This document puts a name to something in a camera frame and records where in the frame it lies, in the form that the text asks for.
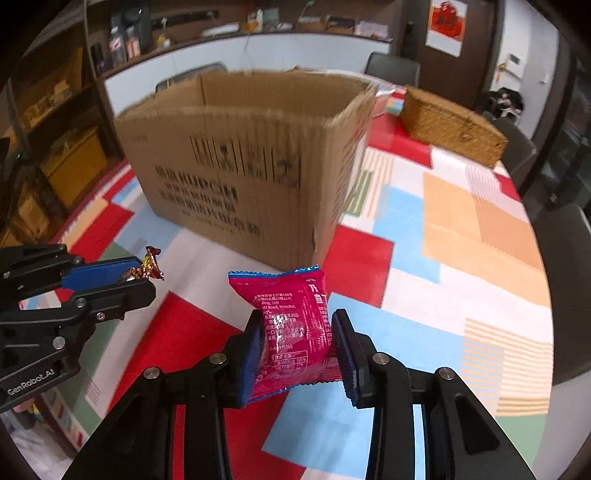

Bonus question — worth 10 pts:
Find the woven wicker basket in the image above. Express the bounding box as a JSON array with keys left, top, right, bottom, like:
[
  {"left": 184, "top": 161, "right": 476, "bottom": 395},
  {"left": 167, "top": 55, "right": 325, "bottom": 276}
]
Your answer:
[{"left": 399, "top": 86, "right": 509, "bottom": 169}]

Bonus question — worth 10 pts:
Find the white counter cabinet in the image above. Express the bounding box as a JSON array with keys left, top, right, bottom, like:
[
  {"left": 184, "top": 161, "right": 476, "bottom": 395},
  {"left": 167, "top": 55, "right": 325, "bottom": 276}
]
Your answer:
[{"left": 97, "top": 28, "right": 393, "bottom": 116}]

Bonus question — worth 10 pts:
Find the red white wall poster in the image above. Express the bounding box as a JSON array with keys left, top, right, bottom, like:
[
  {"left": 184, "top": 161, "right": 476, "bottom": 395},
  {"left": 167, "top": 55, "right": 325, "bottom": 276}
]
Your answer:
[{"left": 425, "top": 0, "right": 468, "bottom": 57}]

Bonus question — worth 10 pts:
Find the white plate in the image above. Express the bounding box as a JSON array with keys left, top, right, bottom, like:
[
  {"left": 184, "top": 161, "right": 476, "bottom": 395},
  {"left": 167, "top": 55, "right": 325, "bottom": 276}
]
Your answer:
[{"left": 201, "top": 23, "right": 241, "bottom": 38}]

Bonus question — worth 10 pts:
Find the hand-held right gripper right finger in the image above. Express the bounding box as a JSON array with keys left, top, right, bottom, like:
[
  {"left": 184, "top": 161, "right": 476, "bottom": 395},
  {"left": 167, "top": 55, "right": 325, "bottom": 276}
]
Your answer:
[{"left": 331, "top": 308, "right": 539, "bottom": 480}]

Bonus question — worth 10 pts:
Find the yellow storage box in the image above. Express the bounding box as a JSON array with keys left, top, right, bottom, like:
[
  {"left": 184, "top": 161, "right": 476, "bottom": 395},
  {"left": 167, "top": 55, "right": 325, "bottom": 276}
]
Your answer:
[{"left": 39, "top": 127, "right": 109, "bottom": 204}]

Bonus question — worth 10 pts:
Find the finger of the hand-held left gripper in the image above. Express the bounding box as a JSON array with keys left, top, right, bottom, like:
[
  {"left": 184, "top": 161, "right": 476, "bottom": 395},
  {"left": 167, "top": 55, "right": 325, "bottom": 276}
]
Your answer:
[
  {"left": 18, "top": 278, "right": 157, "bottom": 326},
  {"left": 0, "top": 244, "right": 143, "bottom": 308}
]

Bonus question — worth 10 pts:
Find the brown cardboard box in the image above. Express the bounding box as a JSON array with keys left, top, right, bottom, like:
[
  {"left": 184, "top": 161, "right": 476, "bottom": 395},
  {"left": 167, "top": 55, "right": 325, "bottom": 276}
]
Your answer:
[{"left": 114, "top": 67, "right": 380, "bottom": 273}]

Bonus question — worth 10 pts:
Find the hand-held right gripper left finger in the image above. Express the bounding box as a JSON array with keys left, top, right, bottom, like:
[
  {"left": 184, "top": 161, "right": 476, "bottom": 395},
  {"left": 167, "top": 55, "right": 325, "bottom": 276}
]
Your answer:
[{"left": 62, "top": 310, "right": 266, "bottom": 480}]

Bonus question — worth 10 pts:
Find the dark brown door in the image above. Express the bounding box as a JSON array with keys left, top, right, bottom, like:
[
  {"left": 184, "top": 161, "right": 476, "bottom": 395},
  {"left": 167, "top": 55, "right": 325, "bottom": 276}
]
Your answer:
[{"left": 402, "top": 0, "right": 430, "bottom": 88}]

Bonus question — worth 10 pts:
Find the black bag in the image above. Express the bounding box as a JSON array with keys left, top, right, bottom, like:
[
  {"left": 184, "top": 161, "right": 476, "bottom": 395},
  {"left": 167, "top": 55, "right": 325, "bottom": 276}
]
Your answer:
[{"left": 487, "top": 89, "right": 525, "bottom": 121}]

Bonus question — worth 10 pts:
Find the pink snack packet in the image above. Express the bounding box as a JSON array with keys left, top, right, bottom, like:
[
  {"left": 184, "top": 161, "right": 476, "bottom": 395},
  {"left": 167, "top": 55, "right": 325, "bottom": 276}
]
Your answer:
[{"left": 228, "top": 264, "right": 340, "bottom": 403}]

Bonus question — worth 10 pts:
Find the dark grey dining chair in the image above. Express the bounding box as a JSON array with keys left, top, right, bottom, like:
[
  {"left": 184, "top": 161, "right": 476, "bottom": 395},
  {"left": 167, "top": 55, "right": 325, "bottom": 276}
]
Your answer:
[
  {"left": 533, "top": 203, "right": 591, "bottom": 386},
  {"left": 365, "top": 52, "right": 421, "bottom": 88},
  {"left": 482, "top": 111, "right": 539, "bottom": 195}
]

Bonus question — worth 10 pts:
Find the red gold candy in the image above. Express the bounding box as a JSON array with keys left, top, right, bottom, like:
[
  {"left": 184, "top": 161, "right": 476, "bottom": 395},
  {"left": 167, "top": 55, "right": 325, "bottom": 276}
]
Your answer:
[{"left": 122, "top": 246, "right": 166, "bottom": 282}]

